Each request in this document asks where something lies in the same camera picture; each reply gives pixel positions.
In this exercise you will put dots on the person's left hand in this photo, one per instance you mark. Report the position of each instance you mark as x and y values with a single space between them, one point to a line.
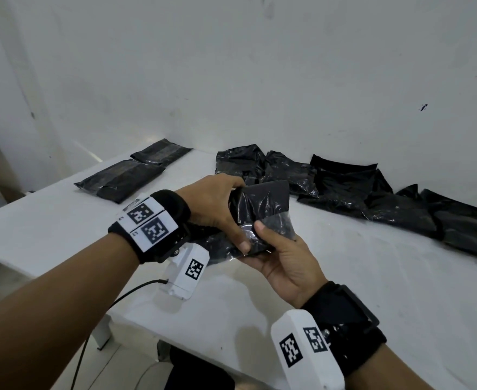
210 203

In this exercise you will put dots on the person's right hand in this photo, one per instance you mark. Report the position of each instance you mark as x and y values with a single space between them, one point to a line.
291 268

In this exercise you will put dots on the clear tape strip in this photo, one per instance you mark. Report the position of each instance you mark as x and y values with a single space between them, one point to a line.
277 221

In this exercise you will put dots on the crinkled black plastic bag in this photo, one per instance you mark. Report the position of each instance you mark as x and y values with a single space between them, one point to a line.
262 199

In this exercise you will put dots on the row of black plastic packets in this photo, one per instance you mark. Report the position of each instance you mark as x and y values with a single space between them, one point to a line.
364 194

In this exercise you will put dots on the person's left forearm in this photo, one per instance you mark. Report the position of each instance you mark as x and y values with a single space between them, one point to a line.
39 312

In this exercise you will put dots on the black right wristband with markers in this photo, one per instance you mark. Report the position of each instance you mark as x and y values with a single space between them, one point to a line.
344 316

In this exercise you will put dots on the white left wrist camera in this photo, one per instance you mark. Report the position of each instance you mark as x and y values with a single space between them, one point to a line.
181 284

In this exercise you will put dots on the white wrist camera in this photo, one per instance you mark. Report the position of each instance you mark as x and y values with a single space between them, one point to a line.
181 284
315 369

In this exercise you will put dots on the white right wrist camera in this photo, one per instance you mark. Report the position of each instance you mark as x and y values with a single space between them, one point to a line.
315 369

